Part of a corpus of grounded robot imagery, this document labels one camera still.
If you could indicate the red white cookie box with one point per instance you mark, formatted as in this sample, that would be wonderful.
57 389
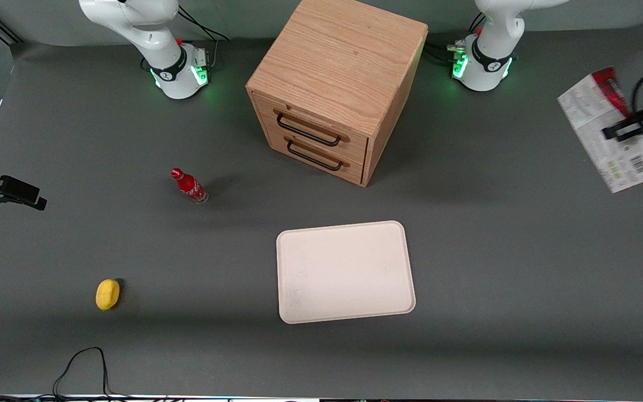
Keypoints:
592 111

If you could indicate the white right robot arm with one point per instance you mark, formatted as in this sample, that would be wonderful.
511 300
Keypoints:
173 72

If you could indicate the cream plastic tray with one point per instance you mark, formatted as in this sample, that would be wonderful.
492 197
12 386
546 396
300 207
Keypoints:
344 273

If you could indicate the yellow lemon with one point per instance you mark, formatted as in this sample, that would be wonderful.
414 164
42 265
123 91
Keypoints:
108 294

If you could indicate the red cola bottle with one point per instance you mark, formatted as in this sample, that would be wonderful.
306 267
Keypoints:
190 187

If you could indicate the wooden drawer cabinet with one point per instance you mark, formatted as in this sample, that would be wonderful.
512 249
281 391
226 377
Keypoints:
338 56

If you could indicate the wooden drawer front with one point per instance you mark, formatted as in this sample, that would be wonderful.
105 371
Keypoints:
313 120
321 159

